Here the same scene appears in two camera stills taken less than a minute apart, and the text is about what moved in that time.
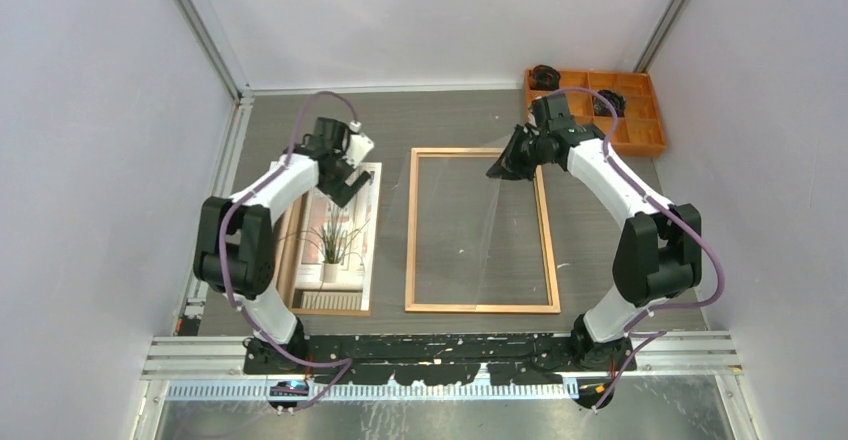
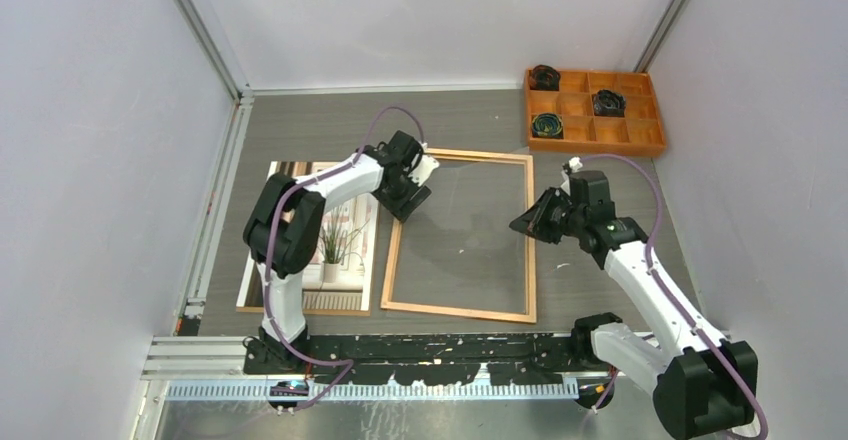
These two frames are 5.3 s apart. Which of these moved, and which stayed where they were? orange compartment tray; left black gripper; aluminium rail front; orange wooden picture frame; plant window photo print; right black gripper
Moved: left black gripper; orange wooden picture frame; right black gripper
Stayed: aluminium rail front; orange compartment tray; plant window photo print
